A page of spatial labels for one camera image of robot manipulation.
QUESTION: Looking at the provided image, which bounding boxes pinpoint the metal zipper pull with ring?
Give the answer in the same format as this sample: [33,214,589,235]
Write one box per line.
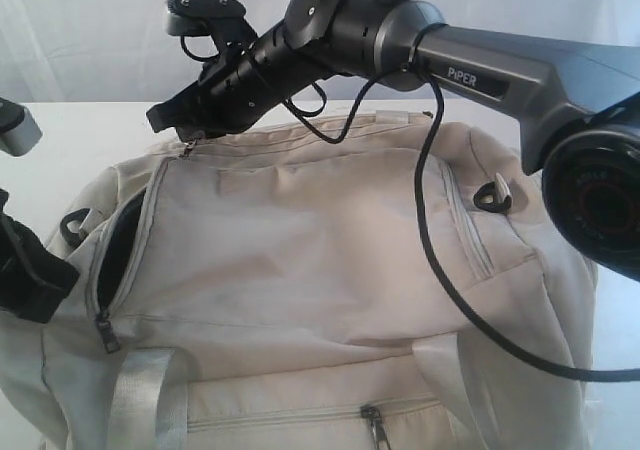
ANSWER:
[178,130,206,158]

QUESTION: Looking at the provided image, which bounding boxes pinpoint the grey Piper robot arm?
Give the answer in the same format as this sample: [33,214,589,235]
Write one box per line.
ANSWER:
[147,0,639,279]

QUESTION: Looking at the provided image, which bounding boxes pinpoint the black plastic d-ring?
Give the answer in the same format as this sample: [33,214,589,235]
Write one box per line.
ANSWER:
[59,208,96,245]
[473,173,512,215]

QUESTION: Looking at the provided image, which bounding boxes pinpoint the dark metal zipper pull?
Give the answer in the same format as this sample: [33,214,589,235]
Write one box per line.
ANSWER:
[94,310,121,354]

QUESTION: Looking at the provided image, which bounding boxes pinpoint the black camera cable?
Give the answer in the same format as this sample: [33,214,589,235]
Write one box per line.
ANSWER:
[179,34,640,384]

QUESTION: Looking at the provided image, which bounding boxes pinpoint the beige fabric duffel bag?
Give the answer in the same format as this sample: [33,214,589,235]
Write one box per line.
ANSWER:
[1,112,591,449]

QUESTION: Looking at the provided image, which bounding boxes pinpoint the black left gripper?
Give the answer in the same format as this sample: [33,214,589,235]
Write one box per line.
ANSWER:
[1,213,79,323]

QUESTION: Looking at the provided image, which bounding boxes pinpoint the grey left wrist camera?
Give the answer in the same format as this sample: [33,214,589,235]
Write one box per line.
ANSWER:
[0,98,42,157]

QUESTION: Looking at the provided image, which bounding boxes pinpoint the black plastic D-ring left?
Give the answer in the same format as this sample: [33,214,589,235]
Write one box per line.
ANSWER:
[59,208,96,245]

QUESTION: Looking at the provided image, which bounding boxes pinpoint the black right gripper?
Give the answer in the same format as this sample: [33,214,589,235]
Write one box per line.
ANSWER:
[146,24,320,138]

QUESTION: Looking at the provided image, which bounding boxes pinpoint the front pocket zipper pull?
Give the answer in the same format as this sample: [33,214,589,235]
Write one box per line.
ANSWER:
[360,405,391,450]

